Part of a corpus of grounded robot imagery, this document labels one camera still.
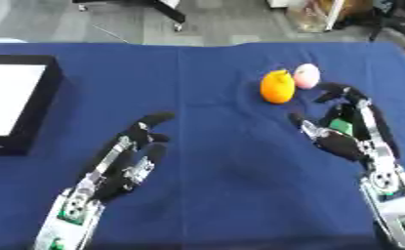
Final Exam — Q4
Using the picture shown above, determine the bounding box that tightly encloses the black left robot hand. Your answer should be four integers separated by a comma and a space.
75, 111, 177, 204

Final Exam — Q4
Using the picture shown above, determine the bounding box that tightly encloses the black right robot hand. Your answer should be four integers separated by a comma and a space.
287, 82, 402, 172

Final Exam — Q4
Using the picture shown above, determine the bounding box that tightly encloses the black box with white inside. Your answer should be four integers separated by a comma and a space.
0, 54, 65, 156

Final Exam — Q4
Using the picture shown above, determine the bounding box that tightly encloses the pink toy peach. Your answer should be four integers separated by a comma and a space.
292, 62, 322, 90

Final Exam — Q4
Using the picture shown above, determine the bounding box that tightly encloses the orange toy fruit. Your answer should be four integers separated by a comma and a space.
258, 68, 298, 104

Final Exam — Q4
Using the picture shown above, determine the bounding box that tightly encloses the white pole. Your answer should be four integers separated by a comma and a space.
323, 0, 347, 32

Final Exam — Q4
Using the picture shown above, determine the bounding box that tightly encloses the black office chair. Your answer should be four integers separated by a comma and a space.
335, 0, 405, 53

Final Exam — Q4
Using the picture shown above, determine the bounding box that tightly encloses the clear plastic bag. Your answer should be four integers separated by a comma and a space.
284, 0, 341, 33

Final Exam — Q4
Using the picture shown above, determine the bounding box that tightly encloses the black rolling stand base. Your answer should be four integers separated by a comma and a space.
70, 0, 188, 33

